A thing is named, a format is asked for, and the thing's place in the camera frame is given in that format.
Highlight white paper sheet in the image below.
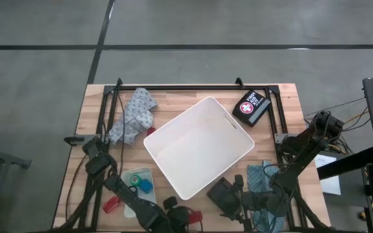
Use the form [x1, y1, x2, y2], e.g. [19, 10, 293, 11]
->
[314, 155, 342, 196]

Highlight black first aid kit pouch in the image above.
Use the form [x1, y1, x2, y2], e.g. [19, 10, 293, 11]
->
[232, 89, 272, 128]

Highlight grey patterned cloth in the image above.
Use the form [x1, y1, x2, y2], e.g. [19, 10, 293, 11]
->
[107, 87, 159, 146]

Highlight small black slotted basket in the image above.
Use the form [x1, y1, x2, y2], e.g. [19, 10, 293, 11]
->
[206, 177, 243, 216]

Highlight large white woven basket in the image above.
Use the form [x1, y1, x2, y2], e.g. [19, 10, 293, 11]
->
[142, 96, 256, 201]

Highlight blue patterned cloth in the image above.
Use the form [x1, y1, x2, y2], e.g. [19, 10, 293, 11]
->
[246, 161, 291, 233]

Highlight black metal table frame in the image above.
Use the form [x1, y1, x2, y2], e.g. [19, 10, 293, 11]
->
[55, 77, 333, 233]

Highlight blue bandage roll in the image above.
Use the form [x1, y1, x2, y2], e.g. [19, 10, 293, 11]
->
[139, 179, 154, 195]

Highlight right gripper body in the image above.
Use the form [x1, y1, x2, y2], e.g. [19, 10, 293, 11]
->
[243, 190, 273, 217]

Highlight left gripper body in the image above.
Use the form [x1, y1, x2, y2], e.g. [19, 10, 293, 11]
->
[160, 206, 192, 233]

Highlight translucent plastic bin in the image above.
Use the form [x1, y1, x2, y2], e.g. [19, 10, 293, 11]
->
[120, 166, 158, 219]

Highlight black support beam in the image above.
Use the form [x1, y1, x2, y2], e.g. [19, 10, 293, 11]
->
[317, 146, 373, 181]

